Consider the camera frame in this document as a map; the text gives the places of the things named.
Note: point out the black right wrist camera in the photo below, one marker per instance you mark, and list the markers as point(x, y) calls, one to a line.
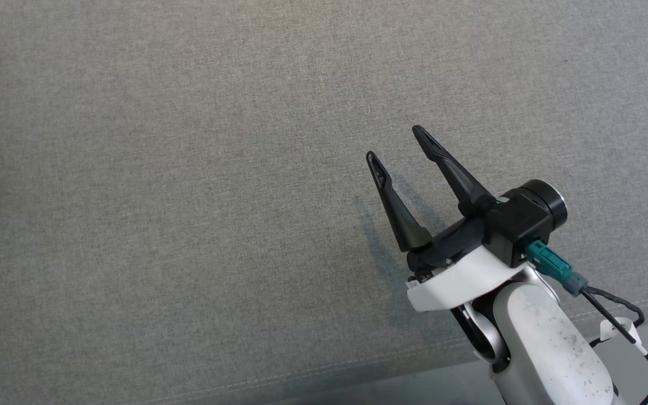
point(526, 216)

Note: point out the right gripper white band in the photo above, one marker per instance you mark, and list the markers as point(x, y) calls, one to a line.
point(459, 278)

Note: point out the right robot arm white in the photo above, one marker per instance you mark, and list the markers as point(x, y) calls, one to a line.
point(549, 343)

